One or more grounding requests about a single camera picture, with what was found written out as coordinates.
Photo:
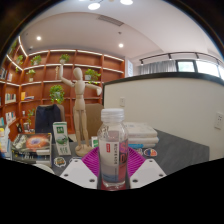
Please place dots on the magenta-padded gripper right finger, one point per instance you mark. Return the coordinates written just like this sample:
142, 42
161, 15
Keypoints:
148, 173

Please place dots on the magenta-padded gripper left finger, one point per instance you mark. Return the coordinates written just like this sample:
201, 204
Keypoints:
78, 173

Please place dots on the clear plastic water bottle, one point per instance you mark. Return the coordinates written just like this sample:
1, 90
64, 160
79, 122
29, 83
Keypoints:
113, 150

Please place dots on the small blue orange badge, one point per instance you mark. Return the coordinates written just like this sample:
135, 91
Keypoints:
150, 152

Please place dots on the small green white box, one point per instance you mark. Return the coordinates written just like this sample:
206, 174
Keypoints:
94, 142

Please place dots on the green white drink carton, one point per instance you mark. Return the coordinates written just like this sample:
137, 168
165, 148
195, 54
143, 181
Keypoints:
61, 138

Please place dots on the stack of white books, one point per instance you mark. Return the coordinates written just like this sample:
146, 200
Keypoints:
141, 133

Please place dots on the stack of dark books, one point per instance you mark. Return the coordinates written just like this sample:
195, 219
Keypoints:
35, 143

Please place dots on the tan chair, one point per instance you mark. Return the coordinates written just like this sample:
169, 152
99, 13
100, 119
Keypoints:
95, 120

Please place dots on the chair with dark jacket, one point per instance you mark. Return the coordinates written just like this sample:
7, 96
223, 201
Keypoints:
48, 118

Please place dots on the wooden artist mannequin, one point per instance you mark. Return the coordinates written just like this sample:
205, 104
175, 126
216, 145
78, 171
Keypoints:
80, 110

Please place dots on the orange wooden shelf unit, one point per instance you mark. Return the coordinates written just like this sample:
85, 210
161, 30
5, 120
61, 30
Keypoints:
43, 75

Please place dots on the grey white curtain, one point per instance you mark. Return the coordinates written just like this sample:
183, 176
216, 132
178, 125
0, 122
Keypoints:
156, 67

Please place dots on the window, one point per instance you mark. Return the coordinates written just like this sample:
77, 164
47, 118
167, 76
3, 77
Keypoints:
206, 68

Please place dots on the recessed ceiling light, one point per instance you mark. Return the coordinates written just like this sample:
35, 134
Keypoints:
121, 45
38, 38

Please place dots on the ceiling air vent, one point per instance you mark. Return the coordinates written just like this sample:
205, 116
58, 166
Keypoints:
110, 20

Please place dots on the ceiling lamp with round bulbs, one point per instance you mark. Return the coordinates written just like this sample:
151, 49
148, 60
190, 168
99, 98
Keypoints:
94, 6

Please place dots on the large white wall socket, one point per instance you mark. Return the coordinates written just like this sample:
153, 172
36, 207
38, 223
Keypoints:
219, 121

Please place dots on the black ceiling track rail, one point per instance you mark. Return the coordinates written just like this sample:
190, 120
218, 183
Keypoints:
180, 54

